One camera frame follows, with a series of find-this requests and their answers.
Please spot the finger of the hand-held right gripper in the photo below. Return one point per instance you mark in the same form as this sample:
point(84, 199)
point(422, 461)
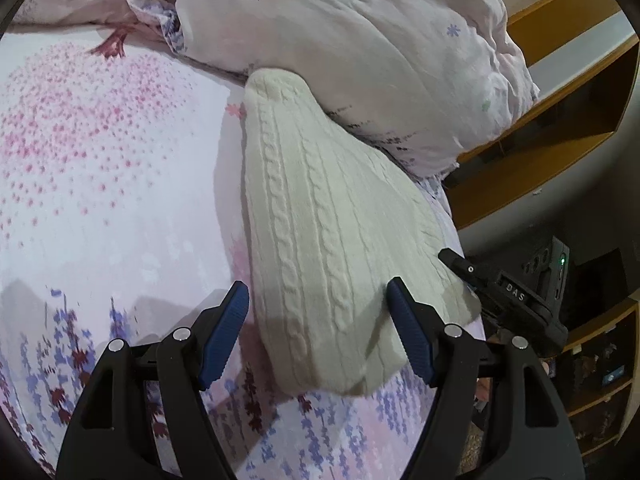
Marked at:
point(462, 266)

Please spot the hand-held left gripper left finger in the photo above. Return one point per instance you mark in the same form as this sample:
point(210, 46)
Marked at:
point(225, 332)

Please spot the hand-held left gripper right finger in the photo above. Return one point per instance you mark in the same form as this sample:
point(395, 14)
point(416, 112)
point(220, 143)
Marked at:
point(410, 337)

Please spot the wooden cabinet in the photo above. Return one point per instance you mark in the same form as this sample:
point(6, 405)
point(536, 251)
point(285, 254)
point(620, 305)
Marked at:
point(605, 360)

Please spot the beige shaggy rug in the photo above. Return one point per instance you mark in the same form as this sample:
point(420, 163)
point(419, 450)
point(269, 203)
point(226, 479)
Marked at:
point(472, 457)

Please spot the wooden headboard shelf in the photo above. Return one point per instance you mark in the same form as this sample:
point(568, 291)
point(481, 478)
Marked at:
point(550, 125)

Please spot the pink floral bed sheet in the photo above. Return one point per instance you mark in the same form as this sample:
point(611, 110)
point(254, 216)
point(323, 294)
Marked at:
point(100, 170)

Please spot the large floral pillow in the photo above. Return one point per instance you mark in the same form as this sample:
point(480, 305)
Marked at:
point(380, 50)

